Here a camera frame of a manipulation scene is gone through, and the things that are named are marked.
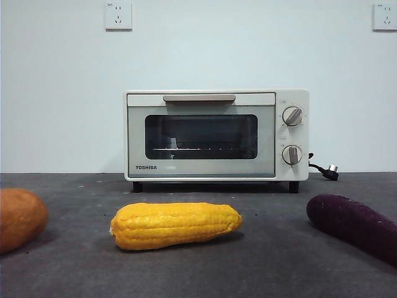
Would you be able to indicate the purple eggplant with green stem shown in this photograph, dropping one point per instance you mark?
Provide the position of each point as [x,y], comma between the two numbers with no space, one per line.
[350,220]

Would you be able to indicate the metal oven rack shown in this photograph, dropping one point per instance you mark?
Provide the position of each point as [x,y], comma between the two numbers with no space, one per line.
[186,149]

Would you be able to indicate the oven timer knob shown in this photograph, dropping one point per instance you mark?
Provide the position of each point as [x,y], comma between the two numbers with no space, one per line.
[291,154]

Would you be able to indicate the oven temperature knob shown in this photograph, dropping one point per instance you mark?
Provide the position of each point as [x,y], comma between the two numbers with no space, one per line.
[292,116]

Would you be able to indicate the white Toshiba toaster oven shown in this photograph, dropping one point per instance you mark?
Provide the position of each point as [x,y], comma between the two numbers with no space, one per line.
[298,174]

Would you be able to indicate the yellow corn cob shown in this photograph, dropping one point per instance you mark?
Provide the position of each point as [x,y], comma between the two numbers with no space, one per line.
[173,225]

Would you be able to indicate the orange-brown potato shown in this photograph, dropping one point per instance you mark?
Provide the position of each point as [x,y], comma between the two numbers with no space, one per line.
[18,217]

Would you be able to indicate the white wall socket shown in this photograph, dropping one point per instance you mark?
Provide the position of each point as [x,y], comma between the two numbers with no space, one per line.
[385,17]
[118,15]

